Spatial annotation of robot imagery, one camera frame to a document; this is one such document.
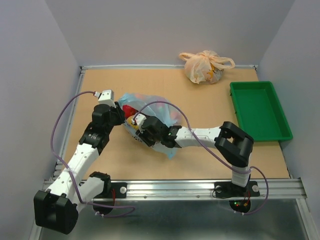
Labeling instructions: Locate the yellow round fruit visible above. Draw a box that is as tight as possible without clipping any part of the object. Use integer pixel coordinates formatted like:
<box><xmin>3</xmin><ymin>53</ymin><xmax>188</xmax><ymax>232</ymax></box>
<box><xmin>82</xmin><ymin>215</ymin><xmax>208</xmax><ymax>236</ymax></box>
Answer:
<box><xmin>126</xmin><ymin>115</ymin><xmax>139</xmax><ymax>131</ymax></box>

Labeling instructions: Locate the blue printed plastic bag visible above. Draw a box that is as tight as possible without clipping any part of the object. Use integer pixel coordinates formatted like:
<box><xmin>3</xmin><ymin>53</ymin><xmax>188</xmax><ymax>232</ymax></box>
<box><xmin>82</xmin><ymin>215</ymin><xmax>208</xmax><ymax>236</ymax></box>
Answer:
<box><xmin>117</xmin><ymin>92</ymin><xmax>182</xmax><ymax>161</ymax></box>

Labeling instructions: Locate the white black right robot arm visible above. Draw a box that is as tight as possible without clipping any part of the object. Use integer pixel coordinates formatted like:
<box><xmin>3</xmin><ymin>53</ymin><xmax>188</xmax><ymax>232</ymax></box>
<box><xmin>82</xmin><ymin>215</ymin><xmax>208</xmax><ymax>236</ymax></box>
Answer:
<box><xmin>132</xmin><ymin>114</ymin><xmax>254</xmax><ymax>195</ymax></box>

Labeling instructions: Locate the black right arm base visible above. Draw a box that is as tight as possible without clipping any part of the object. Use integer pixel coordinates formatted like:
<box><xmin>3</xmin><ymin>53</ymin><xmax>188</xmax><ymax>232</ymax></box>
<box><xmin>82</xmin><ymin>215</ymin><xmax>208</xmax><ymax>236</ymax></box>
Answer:
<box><xmin>211</xmin><ymin>181</ymin><xmax>261</xmax><ymax>215</ymax></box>

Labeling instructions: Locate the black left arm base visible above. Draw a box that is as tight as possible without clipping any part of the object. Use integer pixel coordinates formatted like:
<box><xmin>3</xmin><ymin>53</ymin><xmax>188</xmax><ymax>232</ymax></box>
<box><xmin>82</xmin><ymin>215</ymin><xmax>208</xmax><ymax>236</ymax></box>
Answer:
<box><xmin>94</xmin><ymin>182</ymin><xmax>128</xmax><ymax>206</ymax></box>

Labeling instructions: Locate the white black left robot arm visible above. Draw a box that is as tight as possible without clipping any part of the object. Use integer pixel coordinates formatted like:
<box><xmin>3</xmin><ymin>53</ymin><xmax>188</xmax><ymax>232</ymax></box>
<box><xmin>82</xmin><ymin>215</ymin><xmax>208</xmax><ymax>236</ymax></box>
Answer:
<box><xmin>33</xmin><ymin>102</ymin><xmax>125</xmax><ymax>235</ymax></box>

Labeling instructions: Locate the red round fruit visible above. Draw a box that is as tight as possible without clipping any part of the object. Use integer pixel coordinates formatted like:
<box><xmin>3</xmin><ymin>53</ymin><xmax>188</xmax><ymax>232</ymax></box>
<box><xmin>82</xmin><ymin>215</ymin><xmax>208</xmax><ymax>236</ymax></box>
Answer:
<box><xmin>122</xmin><ymin>105</ymin><xmax>138</xmax><ymax>119</ymax></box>

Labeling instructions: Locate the orange knotted plastic bag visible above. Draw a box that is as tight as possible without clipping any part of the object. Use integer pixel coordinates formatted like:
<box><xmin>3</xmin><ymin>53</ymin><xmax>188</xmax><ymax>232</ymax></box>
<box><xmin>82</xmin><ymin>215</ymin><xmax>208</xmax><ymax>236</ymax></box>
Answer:
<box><xmin>179</xmin><ymin>50</ymin><xmax>236</xmax><ymax>85</ymax></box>

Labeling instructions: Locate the green plastic tray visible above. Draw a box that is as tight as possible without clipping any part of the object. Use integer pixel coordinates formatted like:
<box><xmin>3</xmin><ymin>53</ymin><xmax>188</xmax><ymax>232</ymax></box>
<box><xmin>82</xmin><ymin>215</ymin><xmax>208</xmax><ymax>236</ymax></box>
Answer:
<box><xmin>229</xmin><ymin>81</ymin><xmax>293</xmax><ymax>142</ymax></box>

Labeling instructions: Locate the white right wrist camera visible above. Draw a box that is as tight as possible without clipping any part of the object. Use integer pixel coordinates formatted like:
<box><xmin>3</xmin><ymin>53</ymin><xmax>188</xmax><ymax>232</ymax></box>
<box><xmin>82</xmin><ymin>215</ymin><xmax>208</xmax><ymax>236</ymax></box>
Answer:
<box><xmin>132</xmin><ymin>113</ymin><xmax>147</xmax><ymax>133</ymax></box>

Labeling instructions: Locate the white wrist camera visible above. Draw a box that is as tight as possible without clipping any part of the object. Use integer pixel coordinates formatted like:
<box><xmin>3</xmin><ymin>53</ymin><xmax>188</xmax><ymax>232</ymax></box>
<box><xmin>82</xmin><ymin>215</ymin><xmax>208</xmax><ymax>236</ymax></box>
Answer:
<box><xmin>93</xmin><ymin>89</ymin><xmax>115</xmax><ymax>107</ymax></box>
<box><xmin>132</xmin><ymin>113</ymin><xmax>147</xmax><ymax>133</ymax></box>

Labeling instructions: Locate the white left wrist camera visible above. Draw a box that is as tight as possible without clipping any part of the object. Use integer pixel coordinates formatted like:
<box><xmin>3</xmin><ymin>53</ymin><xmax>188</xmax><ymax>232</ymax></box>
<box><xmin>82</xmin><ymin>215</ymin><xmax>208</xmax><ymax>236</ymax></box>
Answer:
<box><xmin>93</xmin><ymin>89</ymin><xmax>115</xmax><ymax>107</ymax></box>

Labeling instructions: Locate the aluminium frame rail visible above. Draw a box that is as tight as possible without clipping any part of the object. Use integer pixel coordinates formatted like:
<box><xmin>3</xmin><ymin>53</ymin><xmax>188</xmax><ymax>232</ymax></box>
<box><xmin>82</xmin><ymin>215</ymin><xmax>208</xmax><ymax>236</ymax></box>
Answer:
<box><xmin>28</xmin><ymin>64</ymin><xmax>320</xmax><ymax>240</ymax></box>

